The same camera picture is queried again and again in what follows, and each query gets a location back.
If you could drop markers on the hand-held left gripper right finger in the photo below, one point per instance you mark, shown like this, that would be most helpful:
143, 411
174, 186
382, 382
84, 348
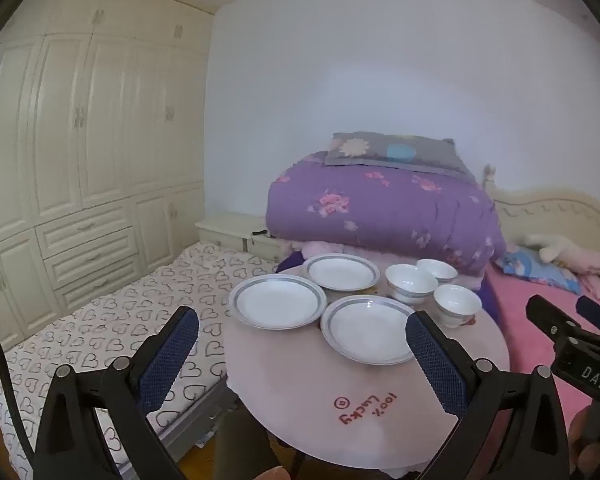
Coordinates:
437, 365

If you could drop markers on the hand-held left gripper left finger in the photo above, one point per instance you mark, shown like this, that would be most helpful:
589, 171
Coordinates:
167, 360

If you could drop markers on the white bowl grey band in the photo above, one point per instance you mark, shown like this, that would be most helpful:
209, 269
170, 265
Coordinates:
437, 269
410, 280
457, 305

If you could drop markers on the white plate grey rim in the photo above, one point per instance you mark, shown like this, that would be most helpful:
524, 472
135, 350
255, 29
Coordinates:
365, 330
275, 302
340, 272

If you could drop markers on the person's right hand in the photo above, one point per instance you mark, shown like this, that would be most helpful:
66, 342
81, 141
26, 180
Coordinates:
582, 430

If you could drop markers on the pink bedspread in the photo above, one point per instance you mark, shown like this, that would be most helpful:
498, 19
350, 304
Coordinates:
520, 320

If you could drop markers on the blue cartoon pillow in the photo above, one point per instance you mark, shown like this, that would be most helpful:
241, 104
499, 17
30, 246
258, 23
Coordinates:
530, 265

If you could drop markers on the cream and pink plush toy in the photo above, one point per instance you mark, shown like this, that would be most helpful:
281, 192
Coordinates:
555, 247

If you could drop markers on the heart printed white mattress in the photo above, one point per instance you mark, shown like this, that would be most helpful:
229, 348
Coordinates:
105, 320

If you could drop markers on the person's trouser leg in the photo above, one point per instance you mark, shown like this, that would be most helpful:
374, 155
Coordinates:
240, 440

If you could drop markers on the cream carved headboard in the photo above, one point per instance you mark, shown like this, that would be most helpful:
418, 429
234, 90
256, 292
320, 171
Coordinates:
555, 210

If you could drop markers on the round pink folding table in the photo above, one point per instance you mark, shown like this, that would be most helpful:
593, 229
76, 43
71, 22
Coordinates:
290, 375

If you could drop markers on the cream nightstand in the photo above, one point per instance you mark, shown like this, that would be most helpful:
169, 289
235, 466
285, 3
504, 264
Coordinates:
230, 222

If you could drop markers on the purple floral quilt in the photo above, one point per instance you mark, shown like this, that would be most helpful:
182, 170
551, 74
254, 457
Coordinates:
380, 210

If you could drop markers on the grey floral pillow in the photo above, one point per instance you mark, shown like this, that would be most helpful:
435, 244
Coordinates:
380, 152

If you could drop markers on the cream panelled wardrobe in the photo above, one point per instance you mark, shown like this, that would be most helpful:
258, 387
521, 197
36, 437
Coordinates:
105, 135

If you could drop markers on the grey bed frame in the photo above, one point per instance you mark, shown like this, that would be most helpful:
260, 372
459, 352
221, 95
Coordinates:
195, 410

